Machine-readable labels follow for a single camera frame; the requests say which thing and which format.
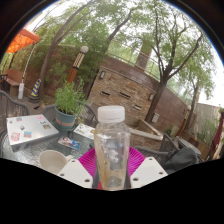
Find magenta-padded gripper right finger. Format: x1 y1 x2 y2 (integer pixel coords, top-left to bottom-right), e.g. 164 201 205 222
127 146 169 189

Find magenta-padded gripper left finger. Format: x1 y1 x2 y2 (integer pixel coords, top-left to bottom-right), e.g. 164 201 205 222
57 147 100 189

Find clear plastic bottle white cap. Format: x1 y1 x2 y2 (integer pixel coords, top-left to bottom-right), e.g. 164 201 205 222
93 105 132 192

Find beige ribbed mug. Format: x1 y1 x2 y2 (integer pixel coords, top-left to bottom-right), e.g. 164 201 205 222
38 149 74 175

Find colourful picture card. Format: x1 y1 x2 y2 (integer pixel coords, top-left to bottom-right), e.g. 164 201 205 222
57 135 82 150

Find white printed sheet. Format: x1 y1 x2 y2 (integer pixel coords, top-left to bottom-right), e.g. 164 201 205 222
73 123 96 140

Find grey utility box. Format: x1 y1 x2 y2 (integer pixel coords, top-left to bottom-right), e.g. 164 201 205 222
151 112 161 124

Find green plant in teal pot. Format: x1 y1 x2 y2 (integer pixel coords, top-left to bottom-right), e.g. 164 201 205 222
53 79 88 132

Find silver laptop with stickers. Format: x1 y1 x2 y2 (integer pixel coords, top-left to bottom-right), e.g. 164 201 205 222
6 114 60 152

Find forked dark-trunk tree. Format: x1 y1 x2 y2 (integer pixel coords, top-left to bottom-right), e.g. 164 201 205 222
133 0 208 124

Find maroon closed umbrella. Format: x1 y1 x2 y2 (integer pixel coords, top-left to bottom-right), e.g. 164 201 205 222
208 111 224 161

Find blue yellow striped cone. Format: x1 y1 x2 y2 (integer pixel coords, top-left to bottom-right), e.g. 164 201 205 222
29 78 43 103

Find leaning slender tree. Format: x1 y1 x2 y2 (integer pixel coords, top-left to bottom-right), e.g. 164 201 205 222
36 0 111 101

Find wooden bench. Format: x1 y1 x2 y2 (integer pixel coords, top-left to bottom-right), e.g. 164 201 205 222
0 68 24 98

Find orange patio umbrella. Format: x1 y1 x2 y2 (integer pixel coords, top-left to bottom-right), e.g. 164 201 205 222
4 28 41 54

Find globe lamp post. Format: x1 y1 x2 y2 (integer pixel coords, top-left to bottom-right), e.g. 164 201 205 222
66 45 90 84

